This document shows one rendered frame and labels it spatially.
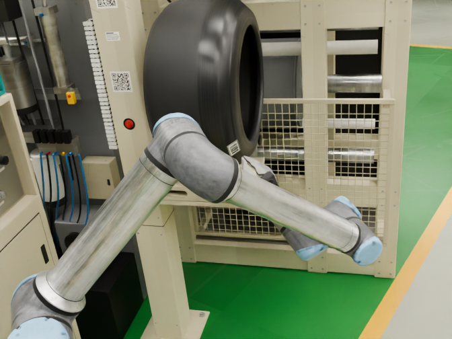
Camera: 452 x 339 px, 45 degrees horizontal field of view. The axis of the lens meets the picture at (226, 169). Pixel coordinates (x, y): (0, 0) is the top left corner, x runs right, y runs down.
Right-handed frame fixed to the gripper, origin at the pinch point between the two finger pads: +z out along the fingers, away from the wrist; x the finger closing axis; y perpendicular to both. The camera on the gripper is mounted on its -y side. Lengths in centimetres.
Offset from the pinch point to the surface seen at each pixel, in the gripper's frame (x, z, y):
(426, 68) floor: 269, 83, 325
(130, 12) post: -3, 61, -11
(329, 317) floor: 8, -52, 101
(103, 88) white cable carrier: -23, 58, 14
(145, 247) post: -43, 12, 59
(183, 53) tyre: 0.6, 32.6, -18.7
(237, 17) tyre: 22.3, 35.1, -16.1
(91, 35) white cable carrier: -17, 66, -4
